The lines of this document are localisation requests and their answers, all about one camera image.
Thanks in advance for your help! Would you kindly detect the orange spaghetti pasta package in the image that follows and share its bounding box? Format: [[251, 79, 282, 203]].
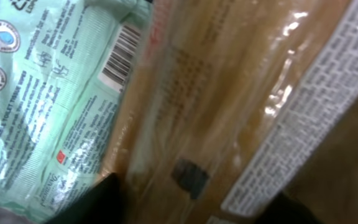
[[100, 0, 358, 223]]

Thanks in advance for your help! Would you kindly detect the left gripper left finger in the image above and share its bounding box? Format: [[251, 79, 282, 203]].
[[46, 173, 125, 224]]

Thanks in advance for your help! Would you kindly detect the mint green wipes pack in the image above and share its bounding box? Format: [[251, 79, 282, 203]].
[[0, 0, 153, 223]]

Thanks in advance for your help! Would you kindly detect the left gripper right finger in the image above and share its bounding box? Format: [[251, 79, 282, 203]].
[[255, 192, 322, 224]]

